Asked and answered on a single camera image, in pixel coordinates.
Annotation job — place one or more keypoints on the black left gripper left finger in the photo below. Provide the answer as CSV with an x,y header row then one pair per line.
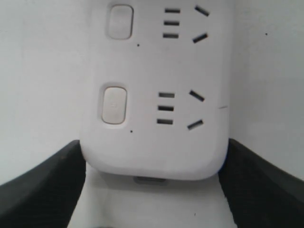
x,y
45,196

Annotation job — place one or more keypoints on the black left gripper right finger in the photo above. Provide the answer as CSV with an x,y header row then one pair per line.
x,y
259,194

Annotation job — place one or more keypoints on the white five-outlet power strip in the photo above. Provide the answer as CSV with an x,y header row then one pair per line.
x,y
157,90

